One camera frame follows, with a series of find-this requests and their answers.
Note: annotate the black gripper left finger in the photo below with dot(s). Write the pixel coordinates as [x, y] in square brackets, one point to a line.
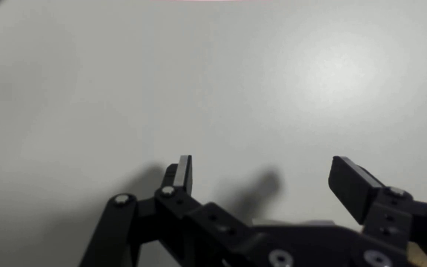
[184, 217]

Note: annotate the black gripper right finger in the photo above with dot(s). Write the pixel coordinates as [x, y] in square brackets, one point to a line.
[367, 197]

